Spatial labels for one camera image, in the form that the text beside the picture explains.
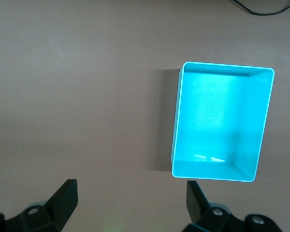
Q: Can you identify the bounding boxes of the brown table mat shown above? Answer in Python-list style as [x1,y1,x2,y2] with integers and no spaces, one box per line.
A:
[0,0,290,232]

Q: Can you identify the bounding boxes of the thin black cable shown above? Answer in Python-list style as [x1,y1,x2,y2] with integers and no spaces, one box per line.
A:
[228,0,290,16]

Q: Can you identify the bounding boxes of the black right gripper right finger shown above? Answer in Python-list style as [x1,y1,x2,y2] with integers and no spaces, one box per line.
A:
[182,180,283,232]

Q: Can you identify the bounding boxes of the teal plastic bin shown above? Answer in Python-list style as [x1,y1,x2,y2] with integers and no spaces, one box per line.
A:
[170,61,276,182]

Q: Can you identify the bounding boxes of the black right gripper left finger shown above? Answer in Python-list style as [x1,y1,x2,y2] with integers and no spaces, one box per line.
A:
[0,178,78,232]

